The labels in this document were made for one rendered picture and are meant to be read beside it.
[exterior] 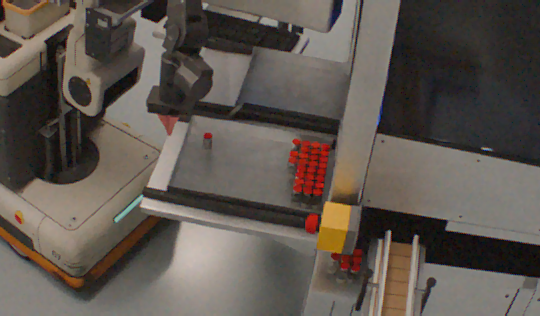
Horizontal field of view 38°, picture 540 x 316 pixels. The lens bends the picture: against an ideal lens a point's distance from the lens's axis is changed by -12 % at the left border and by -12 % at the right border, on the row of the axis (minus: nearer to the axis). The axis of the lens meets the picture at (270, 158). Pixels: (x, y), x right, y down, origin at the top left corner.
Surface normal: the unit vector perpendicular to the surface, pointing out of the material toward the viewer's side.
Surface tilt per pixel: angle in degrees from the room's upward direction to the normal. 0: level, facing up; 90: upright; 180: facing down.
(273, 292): 0
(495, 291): 90
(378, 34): 90
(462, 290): 90
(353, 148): 90
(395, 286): 0
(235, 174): 0
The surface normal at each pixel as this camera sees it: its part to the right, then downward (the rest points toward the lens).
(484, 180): -0.16, 0.62
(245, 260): 0.10, -0.76
